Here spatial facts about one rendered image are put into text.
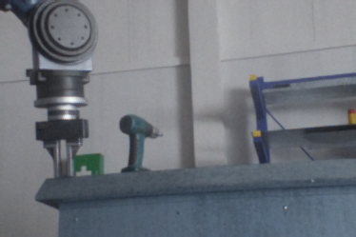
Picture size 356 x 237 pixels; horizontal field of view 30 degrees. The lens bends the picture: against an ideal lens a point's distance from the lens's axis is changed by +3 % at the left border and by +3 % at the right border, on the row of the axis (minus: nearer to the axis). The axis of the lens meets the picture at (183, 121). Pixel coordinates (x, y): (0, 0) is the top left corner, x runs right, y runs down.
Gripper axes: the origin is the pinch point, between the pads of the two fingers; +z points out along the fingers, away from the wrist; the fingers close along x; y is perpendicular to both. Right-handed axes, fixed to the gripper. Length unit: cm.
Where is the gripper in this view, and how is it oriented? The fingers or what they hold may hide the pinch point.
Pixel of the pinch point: (64, 169)
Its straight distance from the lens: 177.9
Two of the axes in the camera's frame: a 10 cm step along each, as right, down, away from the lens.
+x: 9.9, -0.7, -1.2
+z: 0.6, 9.9, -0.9
